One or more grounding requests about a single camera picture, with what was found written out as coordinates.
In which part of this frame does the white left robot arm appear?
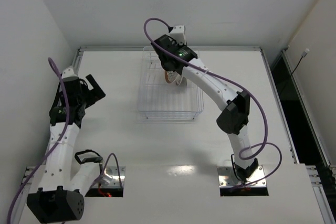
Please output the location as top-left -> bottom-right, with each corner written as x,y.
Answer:
27,74 -> 106,223

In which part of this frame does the metal base plate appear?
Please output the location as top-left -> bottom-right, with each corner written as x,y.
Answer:
217,166 -> 267,189
22,166 -> 125,189

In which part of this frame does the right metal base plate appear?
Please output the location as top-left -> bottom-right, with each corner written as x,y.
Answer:
217,166 -> 267,189

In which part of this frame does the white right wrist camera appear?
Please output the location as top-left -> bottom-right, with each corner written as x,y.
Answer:
169,25 -> 186,45

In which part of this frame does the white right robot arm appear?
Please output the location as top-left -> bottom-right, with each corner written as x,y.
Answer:
151,35 -> 258,183

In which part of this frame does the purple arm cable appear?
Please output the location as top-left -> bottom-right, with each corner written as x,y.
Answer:
6,57 -> 124,224
143,18 -> 283,190

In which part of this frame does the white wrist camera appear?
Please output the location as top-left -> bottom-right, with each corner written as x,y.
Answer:
169,25 -> 186,45
62,66 -> 77,79

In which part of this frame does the aluminium table frame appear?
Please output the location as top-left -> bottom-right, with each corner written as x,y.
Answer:
75,47 -> 333,223

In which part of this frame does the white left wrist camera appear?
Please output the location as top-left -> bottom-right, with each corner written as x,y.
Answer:
62,66 -> 77,79

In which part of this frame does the black wall cable white plug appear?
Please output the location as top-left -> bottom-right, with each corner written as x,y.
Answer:
279,48 -> 310,96

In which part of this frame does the white wire dish rack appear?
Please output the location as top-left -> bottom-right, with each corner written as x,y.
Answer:
137,46 -> 204,122

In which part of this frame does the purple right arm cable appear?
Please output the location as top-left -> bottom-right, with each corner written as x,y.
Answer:
143,18 -> 283,190

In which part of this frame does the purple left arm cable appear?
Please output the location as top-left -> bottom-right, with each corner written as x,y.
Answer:
6,57 -> 124,224

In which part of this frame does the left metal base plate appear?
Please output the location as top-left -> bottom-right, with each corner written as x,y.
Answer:
22,166 -> 125,189

